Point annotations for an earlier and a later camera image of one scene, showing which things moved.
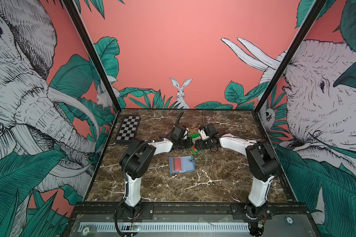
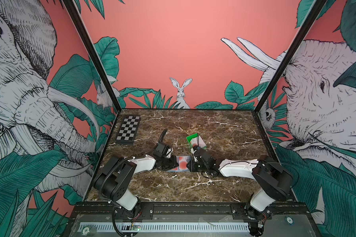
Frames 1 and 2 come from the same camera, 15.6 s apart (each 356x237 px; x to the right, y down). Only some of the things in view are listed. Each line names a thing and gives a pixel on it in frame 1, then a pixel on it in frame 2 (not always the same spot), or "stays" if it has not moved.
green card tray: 194,137 stays
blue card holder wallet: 178,164 stays
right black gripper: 200,144 → 191,165
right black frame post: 316,9 stays
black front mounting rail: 191,210 stays
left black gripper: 190,142 → 174,163
